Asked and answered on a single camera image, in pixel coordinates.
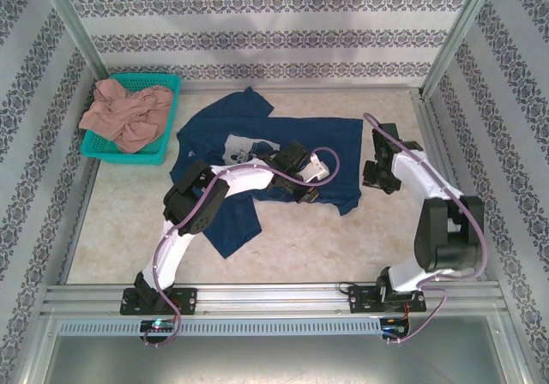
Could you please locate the blue t-shirt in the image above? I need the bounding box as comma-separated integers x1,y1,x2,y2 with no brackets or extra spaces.
170,86,365,260

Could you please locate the teal plastic basket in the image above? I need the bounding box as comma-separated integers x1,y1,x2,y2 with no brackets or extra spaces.
80,73,184,165

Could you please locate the pink crumpled cloth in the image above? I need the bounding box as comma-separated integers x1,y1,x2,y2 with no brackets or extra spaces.
79,78,175,154

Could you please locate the grey metal panel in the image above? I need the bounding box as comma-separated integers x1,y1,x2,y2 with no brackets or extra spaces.
40,334,522,384

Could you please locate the wide aluminium side rail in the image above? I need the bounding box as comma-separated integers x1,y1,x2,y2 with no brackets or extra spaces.
409,91,489,282

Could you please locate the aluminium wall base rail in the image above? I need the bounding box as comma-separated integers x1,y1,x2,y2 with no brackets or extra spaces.
179,84,424,96

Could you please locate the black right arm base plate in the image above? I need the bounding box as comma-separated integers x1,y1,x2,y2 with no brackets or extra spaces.
347,285,428,315

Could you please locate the grey slotted cable duct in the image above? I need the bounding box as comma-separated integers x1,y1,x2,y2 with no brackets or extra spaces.
57,318,383,336

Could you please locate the aluminium corner post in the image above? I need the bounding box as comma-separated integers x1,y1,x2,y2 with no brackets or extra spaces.
418,0,503,98
36,0,111,79

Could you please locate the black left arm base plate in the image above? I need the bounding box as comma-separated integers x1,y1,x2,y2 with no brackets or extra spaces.
121,287,199,316

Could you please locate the thin aluminium side rail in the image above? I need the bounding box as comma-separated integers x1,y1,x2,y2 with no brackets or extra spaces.
57,159,102,285

